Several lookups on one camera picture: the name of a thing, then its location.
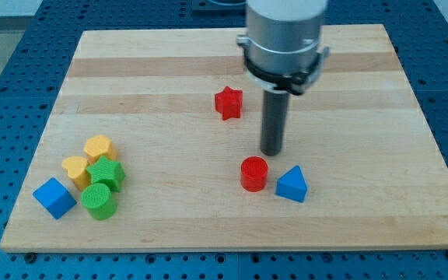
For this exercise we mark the wooden board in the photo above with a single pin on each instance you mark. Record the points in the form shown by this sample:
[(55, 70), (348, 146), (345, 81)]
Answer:
[(376, 178)]

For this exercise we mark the blue cube block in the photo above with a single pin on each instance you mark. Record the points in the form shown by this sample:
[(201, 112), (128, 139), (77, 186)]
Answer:
[(55, 198)]

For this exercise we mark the green cylinder block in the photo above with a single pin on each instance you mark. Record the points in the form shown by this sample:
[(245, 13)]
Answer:
[(98, 201)]

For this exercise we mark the green star block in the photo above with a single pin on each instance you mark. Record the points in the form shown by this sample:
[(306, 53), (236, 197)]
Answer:
[(107, 171)]

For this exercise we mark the red star block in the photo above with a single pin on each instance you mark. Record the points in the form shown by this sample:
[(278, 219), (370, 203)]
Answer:
[(229, 103)]

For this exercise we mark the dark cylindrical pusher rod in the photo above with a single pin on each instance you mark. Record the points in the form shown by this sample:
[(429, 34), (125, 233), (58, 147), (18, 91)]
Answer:
[(274, 112)]

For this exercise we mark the yellow heart block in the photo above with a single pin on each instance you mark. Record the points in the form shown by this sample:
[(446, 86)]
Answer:
[(76, 169)]

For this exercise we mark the red cylinder block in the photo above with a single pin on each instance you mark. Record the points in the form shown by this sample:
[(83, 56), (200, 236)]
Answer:
[(253, 174)]

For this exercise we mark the blue triangle block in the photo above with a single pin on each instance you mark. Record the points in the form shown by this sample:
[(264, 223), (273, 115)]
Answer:
[(292, 185)]

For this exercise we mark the yellow hexagon block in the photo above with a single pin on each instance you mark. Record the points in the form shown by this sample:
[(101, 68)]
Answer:
[(99, 145)]

